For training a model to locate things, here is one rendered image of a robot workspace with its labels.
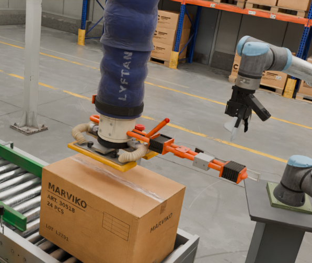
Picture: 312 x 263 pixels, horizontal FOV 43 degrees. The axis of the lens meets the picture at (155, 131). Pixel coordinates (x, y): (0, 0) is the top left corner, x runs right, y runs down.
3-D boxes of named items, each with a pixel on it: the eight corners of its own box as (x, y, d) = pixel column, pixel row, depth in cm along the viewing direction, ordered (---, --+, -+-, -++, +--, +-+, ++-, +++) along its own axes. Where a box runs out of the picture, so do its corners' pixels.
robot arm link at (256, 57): (276, 46, 144) (257, 45, 139) (268, 79, 149) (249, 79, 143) (258, 40, 151) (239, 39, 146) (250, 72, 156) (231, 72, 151)
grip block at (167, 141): (146, 149, 176) (148, 137, 174) (158, 143, 184) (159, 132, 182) (162, 155, 173) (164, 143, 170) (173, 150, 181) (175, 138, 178)
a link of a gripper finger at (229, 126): (219, 137, 154) (229, 116, 155) (233, 142, 151) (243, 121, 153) (218, 134, 151) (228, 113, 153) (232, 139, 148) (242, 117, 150)
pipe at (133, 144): (70, 139, 189) (71, 128, 187) (103, 128, 210) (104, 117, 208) (127, 164, 174) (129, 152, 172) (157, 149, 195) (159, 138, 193)
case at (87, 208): (38, 234, 209) (42, 166, 195) (90, 205, 242) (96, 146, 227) (128, 291, 181) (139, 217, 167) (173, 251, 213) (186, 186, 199)
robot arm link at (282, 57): (276, 43, 160) (254, 41, 153) (298, 51, 151) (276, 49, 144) (269, 65, 164) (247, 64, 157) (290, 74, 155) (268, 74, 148)
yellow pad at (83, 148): (66, 147, 189) (67, 138, 187) (81, 142, 197) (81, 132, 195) (123, 172, 174) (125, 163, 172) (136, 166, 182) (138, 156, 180)
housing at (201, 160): (191, 165, 167) (193, 156, 166) (198, 160, 173) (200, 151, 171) (206, 171, 164) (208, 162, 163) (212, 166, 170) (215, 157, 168)
